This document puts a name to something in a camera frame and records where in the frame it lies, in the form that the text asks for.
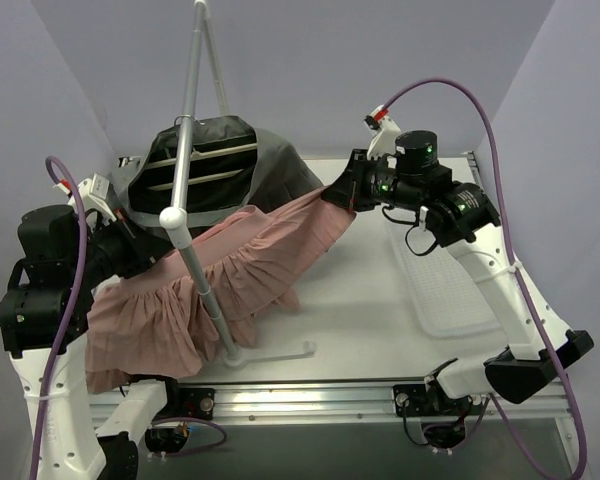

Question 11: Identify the pink pleated skirt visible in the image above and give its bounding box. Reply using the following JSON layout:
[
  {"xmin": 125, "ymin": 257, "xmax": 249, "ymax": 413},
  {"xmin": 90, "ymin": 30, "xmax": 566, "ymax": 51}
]
[{"xmin": 86, "ymin": 190, "xmax": 355, "ymax": 394}]

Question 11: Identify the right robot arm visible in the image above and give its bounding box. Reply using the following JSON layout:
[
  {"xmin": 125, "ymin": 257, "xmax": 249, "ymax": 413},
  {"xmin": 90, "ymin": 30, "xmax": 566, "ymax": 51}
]
[{"xmin": 321, "ymin": 130, "xmax": 594, "ymax": 413}]

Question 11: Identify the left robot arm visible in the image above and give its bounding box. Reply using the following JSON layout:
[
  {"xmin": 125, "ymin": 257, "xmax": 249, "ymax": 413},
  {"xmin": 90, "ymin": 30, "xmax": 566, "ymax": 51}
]
[{"xmin": 0, "ymin": 205, "xmax": 182, "ymax": 479}]

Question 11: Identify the grey pleated skirt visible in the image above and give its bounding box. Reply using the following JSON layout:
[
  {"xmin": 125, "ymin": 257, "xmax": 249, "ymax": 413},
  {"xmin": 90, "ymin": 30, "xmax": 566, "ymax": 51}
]
[{"xmin": 109, "ymin": 115, "xmax": 322, "ymax": 237}]

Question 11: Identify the wooden multi-bar hanger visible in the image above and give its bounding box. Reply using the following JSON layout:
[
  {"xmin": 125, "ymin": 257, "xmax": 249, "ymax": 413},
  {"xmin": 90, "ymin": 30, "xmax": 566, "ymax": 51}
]
[{"xmin": 137, "ymin": 143, "xmax": 258, "ymax": 192}]

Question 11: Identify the silver clothes rack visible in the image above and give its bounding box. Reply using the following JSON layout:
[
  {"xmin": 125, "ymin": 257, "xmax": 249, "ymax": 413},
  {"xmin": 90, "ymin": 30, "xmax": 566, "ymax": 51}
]
[{"xmin": 152, "ymin": 0, "xmax": 317, "ymax": 371}]

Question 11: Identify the white plastic basket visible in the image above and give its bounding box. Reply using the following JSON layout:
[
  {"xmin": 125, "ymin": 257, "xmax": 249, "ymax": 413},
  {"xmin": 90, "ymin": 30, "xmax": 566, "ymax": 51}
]
[{"xmin": 385, "ymin": 222, "xmax": 500, "ymax": 339}]

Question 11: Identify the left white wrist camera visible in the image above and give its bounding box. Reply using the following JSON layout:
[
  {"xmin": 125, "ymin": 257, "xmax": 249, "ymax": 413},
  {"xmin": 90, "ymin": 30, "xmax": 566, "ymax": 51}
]
[{"xmin": 77, "ymin": 173, "xmax": 124, "ymax": 224}]

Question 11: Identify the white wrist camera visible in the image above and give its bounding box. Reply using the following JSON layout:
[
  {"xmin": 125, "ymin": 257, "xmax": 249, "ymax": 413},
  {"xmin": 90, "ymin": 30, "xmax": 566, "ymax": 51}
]
[
  {"xmin": 77, "ymin": 173, "xmax": 124, "ymax": 224},
  {"xmin": 364, "ymin": 105, "xmax": 402, "ymax": 160}
]

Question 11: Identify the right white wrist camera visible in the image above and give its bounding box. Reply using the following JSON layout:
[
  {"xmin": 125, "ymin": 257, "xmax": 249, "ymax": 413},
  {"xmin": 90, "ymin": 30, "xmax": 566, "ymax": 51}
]
[{"xmin": 364, "ymin": 105, "xmax": 402, "ymax": 160}]

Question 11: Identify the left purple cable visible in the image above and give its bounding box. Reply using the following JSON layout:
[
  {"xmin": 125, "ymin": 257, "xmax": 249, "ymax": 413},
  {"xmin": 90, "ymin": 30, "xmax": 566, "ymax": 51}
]
[{"xmin": 27, "ymin": 155, "xmax": 89, "ymax": 480}]

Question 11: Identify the purple cable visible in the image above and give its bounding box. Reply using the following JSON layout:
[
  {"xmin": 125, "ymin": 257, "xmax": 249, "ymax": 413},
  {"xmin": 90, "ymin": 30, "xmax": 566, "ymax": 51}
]
[
  {"xmin": 379, "ymin": 77, "xmax": 587, "ymax": 480},
  {"xmin": 27, "ymin": 155, "xmax": 89, "ymax": 480}
]

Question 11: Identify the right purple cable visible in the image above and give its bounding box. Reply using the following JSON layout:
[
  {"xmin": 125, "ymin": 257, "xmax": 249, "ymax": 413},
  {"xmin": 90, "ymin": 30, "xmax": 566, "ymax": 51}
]
[{"xmin": 379, "ymin": 77, "xmax": 587, "ymax": 480}]

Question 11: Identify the aluminium mounting rail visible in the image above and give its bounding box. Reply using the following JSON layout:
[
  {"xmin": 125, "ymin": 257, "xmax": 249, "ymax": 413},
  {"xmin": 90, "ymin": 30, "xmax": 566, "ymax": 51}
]
[{"xmin": 169, "ymin": 381, "xmax": 571, "ymax": 426}]

